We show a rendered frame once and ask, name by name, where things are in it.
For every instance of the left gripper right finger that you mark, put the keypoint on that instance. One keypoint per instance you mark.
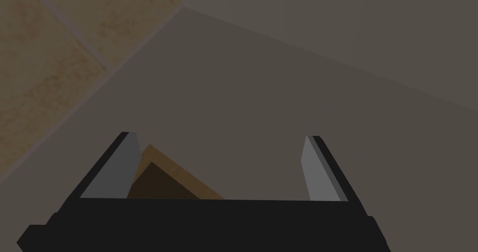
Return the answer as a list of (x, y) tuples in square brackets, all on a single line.
[(322, 175)]

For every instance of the brown wooden table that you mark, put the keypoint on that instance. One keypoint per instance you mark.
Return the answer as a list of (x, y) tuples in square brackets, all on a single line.
[(168, 181)]

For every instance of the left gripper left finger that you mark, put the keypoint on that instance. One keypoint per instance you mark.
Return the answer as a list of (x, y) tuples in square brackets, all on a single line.
[(114, 171)]

